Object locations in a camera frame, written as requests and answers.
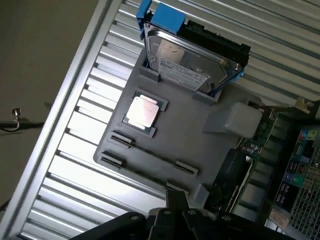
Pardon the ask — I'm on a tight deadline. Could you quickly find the black graphics card green board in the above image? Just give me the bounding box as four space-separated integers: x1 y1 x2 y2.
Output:
204 98 314 216

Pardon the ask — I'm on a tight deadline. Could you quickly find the grey plastic parts rack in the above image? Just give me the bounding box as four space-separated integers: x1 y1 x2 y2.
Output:
92 51 262 210

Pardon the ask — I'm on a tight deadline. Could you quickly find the silver CPU chip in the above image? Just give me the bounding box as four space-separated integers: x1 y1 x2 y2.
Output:
121 90 168 127

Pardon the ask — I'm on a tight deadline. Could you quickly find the white plastic block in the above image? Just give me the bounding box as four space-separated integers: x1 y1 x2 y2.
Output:
224 101 262 139

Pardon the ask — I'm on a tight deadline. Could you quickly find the black PC case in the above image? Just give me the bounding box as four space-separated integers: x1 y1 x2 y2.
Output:
257 99 320 240

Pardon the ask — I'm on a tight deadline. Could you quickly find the hard disk with blue carrier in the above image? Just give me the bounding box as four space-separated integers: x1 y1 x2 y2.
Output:
136 0 251 99

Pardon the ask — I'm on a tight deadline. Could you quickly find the black floor cable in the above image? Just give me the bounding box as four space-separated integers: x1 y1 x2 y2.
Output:
0 119 45 135

